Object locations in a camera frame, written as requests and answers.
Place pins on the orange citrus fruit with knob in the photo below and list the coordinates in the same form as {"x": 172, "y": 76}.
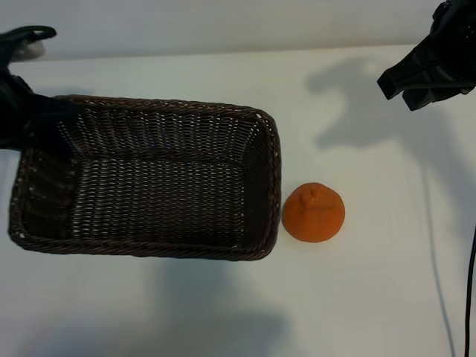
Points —
{"x": 314, "y": 215}

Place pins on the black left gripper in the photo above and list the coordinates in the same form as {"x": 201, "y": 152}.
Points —
{"x": 15, "y": 111}

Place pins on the dark brown wicker basket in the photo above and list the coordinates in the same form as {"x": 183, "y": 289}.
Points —
{"x": 156, "y": 193}

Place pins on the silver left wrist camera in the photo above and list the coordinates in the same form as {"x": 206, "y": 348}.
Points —
{"x": 35, "y": 50}

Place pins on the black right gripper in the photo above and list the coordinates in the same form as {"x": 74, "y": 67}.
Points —
{"x": 451, "y": 52}

